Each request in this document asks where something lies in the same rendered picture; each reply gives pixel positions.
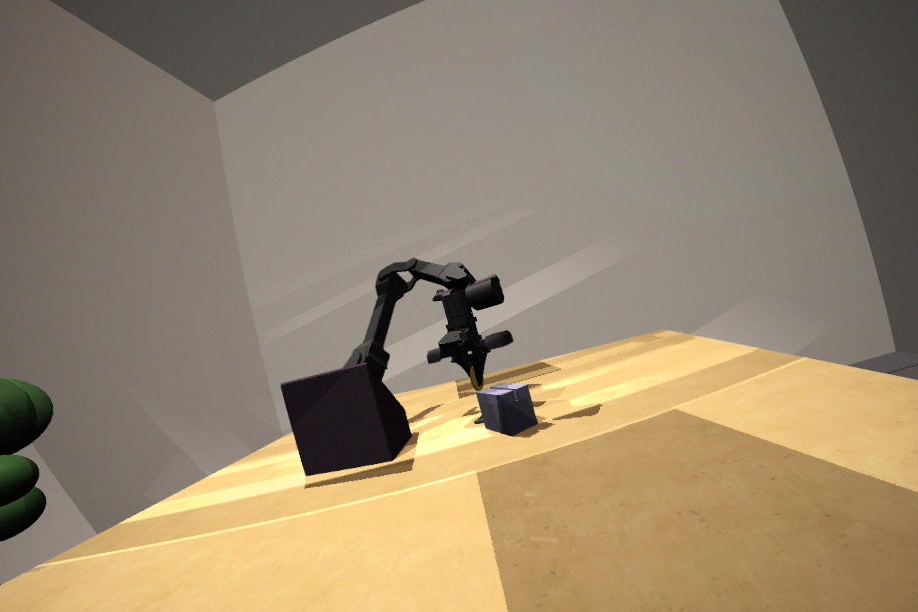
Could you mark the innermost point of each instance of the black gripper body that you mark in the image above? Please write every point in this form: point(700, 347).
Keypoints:
point(493, 341)

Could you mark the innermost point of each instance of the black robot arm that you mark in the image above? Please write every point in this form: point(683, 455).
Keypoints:
point(463, 293)

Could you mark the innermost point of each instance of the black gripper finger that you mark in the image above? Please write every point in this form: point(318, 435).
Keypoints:
point(478, 362)
point(465, 363)

